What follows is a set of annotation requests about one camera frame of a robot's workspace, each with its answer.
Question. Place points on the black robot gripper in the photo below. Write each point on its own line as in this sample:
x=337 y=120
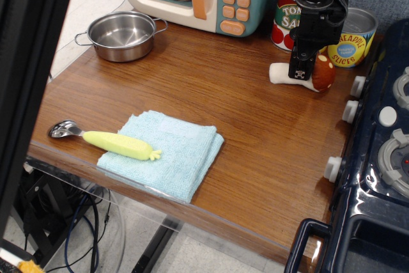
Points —
x=321 y=23

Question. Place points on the plush brown white mushroom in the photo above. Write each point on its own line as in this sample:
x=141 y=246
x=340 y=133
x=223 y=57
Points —
x=321 y=79

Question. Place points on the light blue folded rag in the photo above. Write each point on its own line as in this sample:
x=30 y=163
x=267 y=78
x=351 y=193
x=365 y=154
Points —
x=188 y=151

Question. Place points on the tomato sauce can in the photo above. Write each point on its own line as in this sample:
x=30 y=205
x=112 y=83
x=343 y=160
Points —
x=287 y=17

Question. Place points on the white stove knob rear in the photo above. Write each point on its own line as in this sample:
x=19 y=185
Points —
x=357 y=86

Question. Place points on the white stove knob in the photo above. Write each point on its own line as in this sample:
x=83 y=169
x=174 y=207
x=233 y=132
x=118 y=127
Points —
x=357 y=86
x=350 y=111
x=332 y=168

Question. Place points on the white stove knob middle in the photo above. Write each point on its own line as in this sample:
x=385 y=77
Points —
x=350 y=111

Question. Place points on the pineapple slices can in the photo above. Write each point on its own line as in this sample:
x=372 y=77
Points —
x=355 y=40

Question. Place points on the white stove knob front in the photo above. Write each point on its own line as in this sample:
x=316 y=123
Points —
x=332 y=168

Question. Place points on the dark blue toy stove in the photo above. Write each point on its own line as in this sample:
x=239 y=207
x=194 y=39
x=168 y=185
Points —
x=368 y=227

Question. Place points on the small steel pot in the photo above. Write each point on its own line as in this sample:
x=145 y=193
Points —
x=124 y=36

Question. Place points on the clear acrylic table guard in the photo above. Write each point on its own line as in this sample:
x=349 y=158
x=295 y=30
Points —
x=203 y=78

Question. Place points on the yellow corn handled spoon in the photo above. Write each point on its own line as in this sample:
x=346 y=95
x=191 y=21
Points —
x=108 y=141

